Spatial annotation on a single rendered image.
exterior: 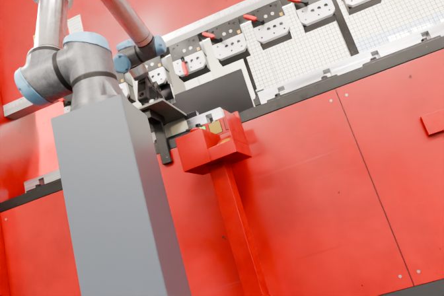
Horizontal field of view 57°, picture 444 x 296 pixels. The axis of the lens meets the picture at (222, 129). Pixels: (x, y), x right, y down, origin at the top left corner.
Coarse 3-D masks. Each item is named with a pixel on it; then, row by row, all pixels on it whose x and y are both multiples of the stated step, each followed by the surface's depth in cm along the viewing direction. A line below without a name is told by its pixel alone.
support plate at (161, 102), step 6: (150, 102) 162; (156, 102) 161; (162, 102) 163; (168, 102) 167; (138, 108) 163; (144, 108) 163; (156, 108) 167; (162, 108) 169; (168, 108) 171; (174, 108) 172; (162, 114) 175; (168, 114) 177; (174, 114) 179; (180, 114) 181; (168, 120) 184; (174, 120) 186; (150, 126) 184
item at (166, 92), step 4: (168, 84) 192; (160, 88) 193; (164, 88) 192; (168, 88) 191; (164, 92) 192; (168, 92) 191; (172, 92) 191; (156, 96) 192; (164, 96) 191; (168, 96) 191; (172, 96) 190; (168, 100) 191; (172, 100) 191
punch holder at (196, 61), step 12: (192, 36) 190; (180, 48) 190; (192, 48) 189; (204, 48) 194; (180, 60) 189; (192, 60) 189; (204, 60) 185; (180, 72) 187; (192, 72) 188; (204, 72) 191
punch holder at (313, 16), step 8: (312, 0) 177; (320, 0) 176; (328, 0) 174; (296, 8) 178; (304, 8) 177; (312, 8) 176; (320, 8) 176; (328, 8) 174; (304, 16) 176; (312, 16) 175; (320, 16) 174; (328, 16) 174; (304, 24) 177; (312, 24) 177; (320, 24) 179
